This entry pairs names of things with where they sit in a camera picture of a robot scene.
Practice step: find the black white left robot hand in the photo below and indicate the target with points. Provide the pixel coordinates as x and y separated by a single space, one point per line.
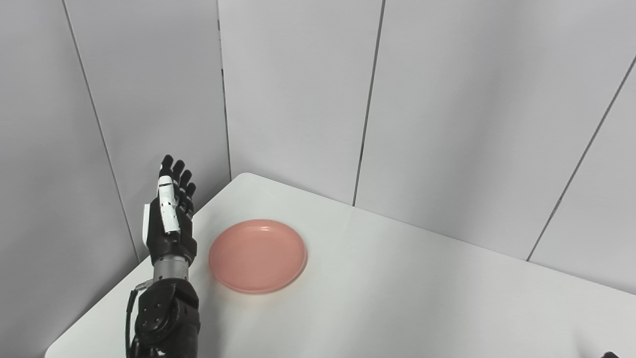
171 243

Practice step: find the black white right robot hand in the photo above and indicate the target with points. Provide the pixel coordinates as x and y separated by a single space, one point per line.
610 355

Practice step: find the pink round plate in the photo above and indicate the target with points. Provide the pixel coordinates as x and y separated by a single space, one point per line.
257 256

